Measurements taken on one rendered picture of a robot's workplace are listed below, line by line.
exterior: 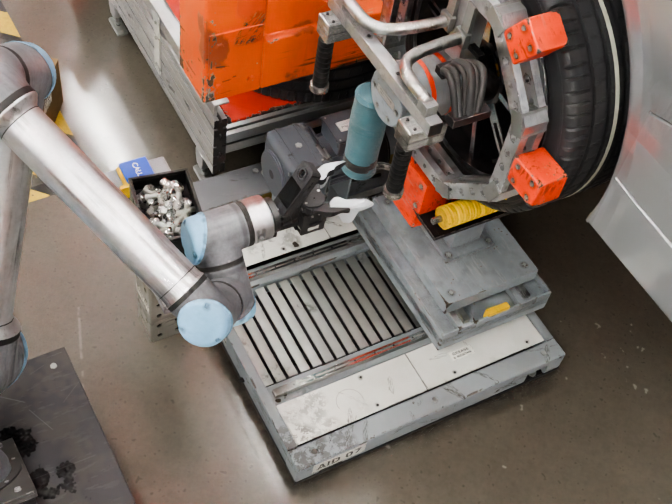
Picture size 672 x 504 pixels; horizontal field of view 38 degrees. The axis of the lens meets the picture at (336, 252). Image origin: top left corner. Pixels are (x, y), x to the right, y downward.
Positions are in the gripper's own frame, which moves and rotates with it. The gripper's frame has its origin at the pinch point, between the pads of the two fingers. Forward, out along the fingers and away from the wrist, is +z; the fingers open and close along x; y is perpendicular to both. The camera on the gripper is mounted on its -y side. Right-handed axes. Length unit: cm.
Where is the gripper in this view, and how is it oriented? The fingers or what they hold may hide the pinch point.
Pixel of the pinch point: (357, 180)
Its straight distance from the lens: 195.8
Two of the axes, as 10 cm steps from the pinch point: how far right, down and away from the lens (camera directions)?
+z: 8.8, -3.0, 3.8
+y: -1.2, 6.1, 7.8
